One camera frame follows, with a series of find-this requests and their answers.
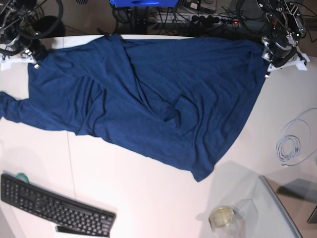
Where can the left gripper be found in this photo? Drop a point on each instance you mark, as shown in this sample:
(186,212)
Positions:
(277,51)

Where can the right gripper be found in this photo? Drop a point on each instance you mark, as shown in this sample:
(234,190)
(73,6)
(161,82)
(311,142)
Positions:
(32,49)

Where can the dark blue t-shirt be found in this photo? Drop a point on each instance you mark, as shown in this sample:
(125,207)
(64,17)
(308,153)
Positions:
(181,102)

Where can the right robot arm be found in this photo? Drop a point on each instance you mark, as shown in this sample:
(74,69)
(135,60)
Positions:
(21,14)

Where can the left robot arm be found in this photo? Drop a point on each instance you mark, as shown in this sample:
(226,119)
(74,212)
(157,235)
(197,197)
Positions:
(286,28)

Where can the blue box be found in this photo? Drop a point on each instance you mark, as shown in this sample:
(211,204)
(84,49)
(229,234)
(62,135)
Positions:
(154,3)

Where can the white power strip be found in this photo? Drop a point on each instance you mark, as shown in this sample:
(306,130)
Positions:
(187,18)

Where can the green tape roll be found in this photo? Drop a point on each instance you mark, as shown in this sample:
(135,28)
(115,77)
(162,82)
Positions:
(22,177)

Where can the black computer keyboard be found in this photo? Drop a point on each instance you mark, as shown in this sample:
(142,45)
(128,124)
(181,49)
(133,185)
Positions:
(67,213)

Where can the clear glass jar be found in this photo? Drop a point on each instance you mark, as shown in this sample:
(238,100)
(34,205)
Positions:
(223,222)

